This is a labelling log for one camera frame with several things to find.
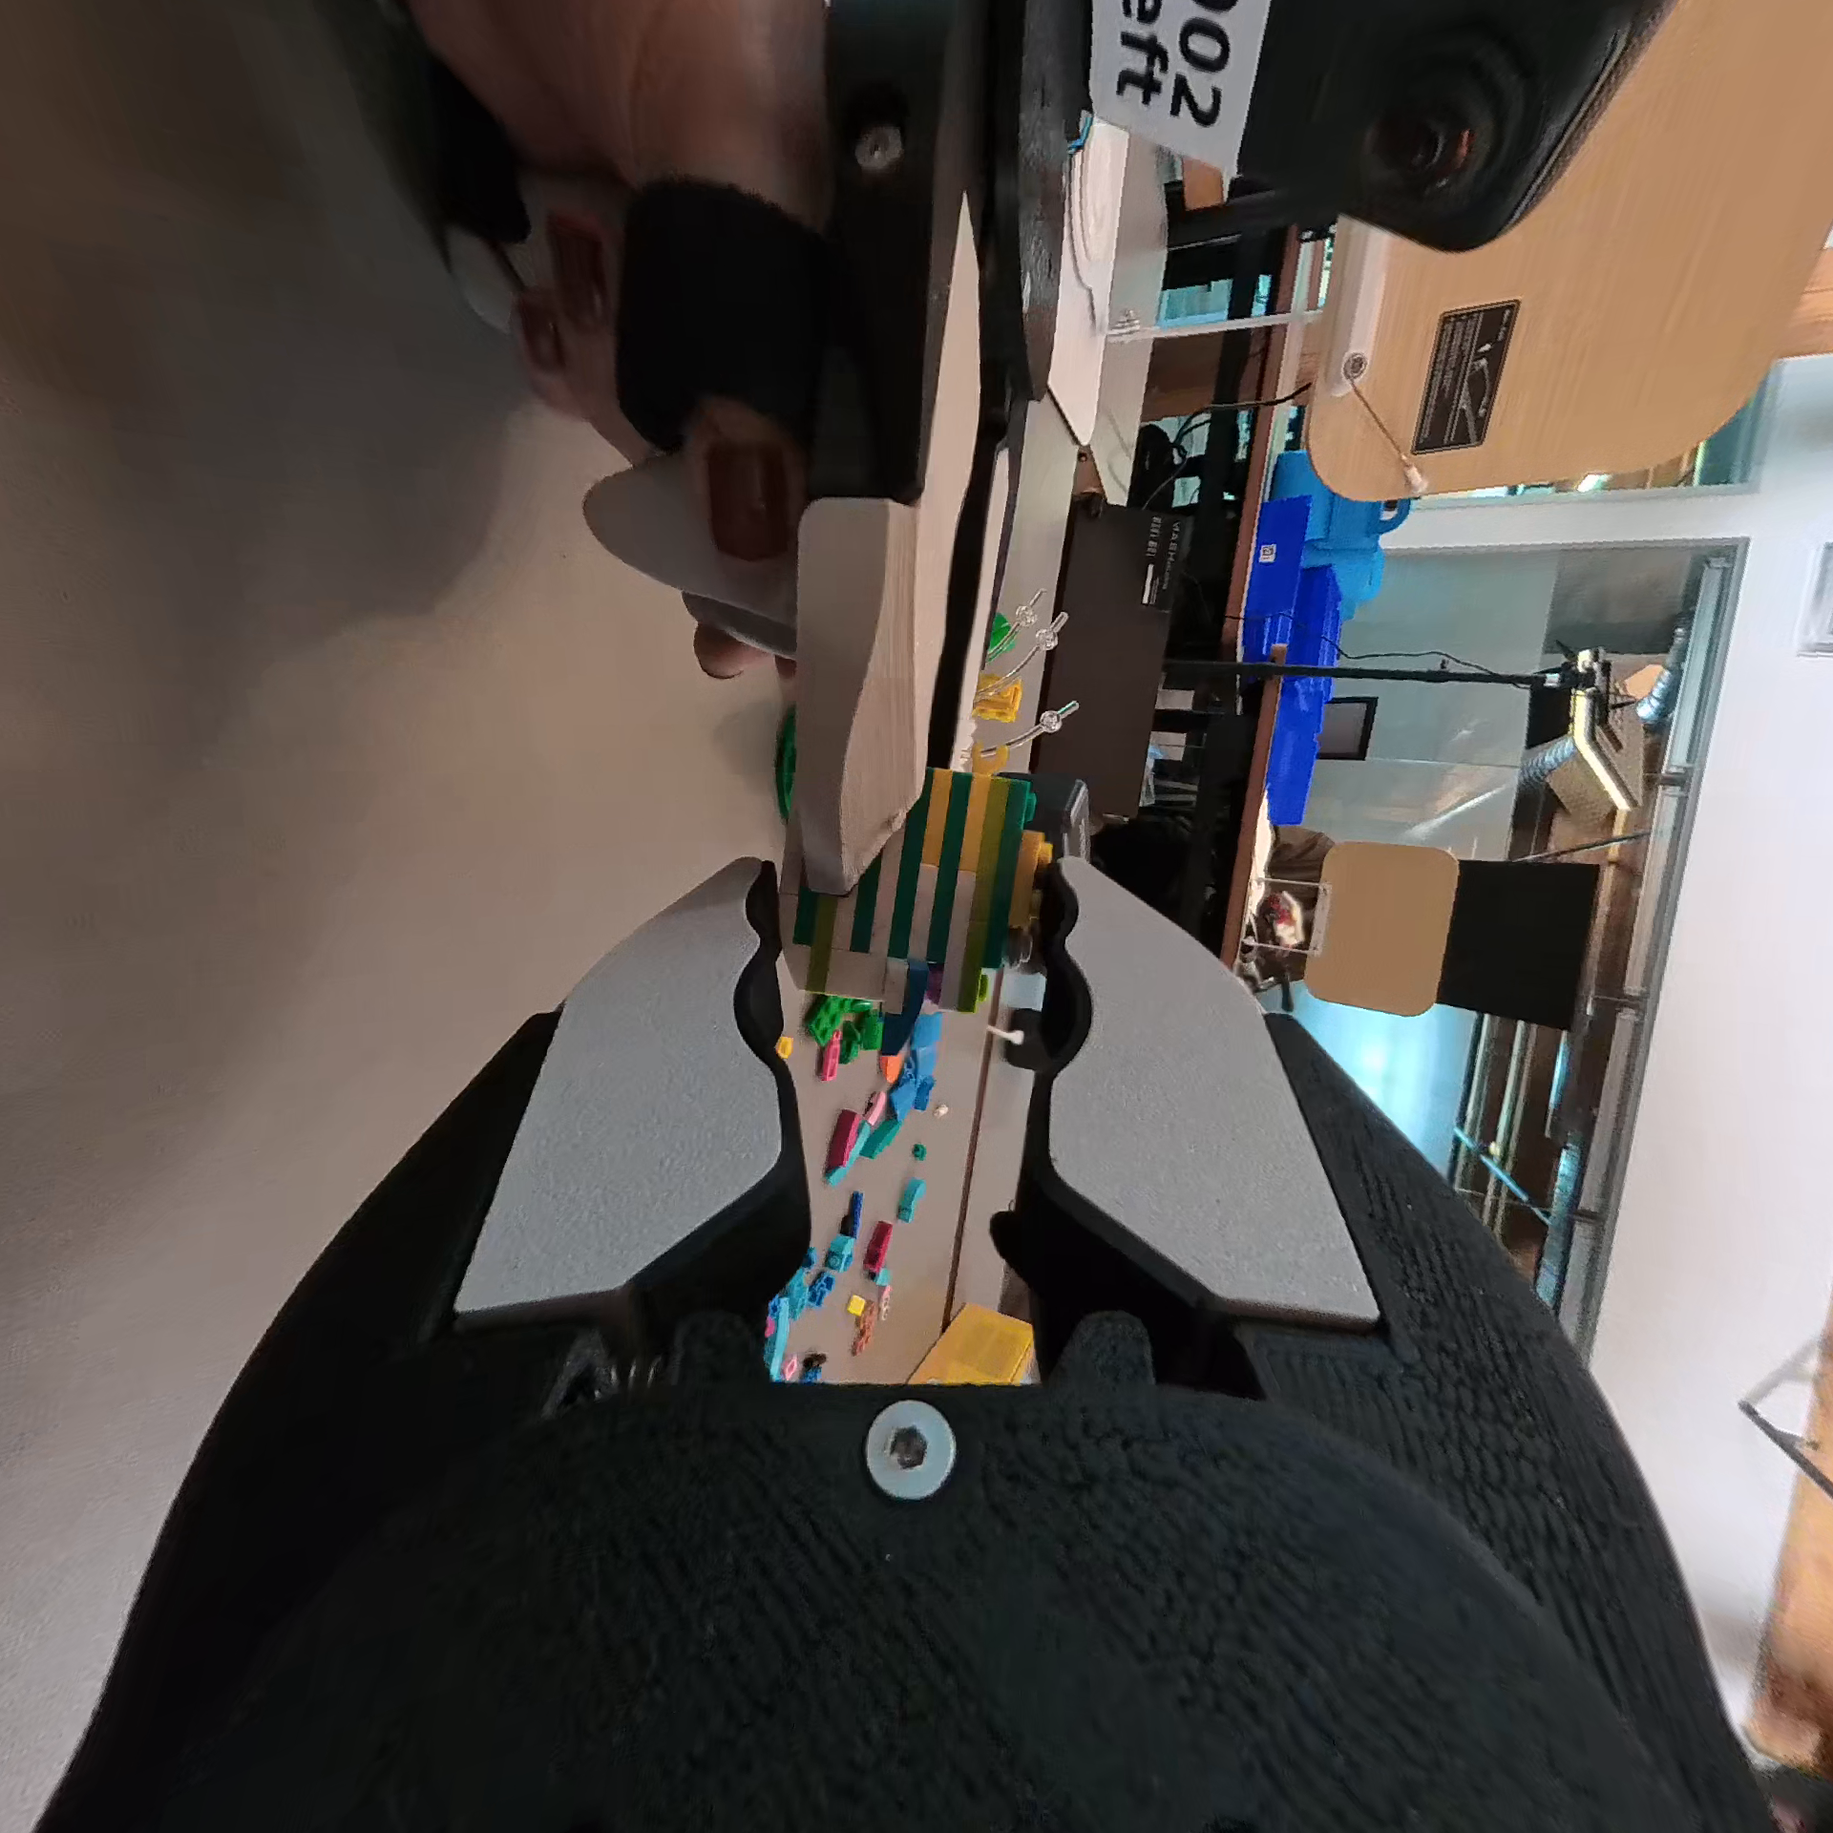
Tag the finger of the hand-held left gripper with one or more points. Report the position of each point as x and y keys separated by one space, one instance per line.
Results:
x=972 y=459
x=859 y=687

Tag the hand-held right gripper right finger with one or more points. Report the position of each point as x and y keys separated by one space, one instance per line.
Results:
x=1215 y=1146

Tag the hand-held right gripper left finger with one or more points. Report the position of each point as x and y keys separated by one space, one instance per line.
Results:
x=630 y=1117

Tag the striped toy brick tower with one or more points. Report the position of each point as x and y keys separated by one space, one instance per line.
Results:
x=931 y=876

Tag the person's left hand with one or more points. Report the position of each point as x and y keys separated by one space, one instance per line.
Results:
x=644 y=87

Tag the green brick tree model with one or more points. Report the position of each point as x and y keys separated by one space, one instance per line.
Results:
x=999 y=701

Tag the glass partition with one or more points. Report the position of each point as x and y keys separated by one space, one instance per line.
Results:
x=1434 y=1117

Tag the black equipment case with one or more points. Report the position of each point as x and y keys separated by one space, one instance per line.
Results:
x=1115 y=658

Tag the scattered loose toy bricks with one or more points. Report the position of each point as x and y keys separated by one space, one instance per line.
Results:
x=888 y=1117

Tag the yellow toy box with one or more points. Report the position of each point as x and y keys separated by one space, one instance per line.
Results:
x=981 y=1348

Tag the stack of blue bins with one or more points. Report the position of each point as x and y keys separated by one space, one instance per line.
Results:
x=1305 y=615

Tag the LED panel light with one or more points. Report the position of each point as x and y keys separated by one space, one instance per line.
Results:
x=1610 y=745

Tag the black tablet frame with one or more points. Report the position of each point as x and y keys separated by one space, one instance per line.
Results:
x=1346 y=729

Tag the black wall plaque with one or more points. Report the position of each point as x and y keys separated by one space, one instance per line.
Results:
x=1466 y=376

